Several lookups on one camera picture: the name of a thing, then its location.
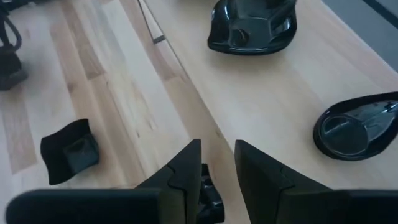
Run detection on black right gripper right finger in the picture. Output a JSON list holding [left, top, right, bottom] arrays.
[[234, 139, 340, 224]]

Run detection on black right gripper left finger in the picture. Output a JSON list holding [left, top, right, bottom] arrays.
[[135, 138, 203, 224]]

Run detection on black square mini plate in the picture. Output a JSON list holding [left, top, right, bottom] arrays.
[[40, 118, 101, 186], [196, 162, 226, 224]]

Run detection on black teardrop mini plate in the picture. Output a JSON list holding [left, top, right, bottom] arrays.
[[312, 91, 398, 162]]

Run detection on black leaf-shaped mini plate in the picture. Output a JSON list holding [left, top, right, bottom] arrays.
[[207, 0, 298, 57]]

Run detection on small wooden shelf black legs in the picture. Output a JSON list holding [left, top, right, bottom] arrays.
[[136, 0, 398, 224]]

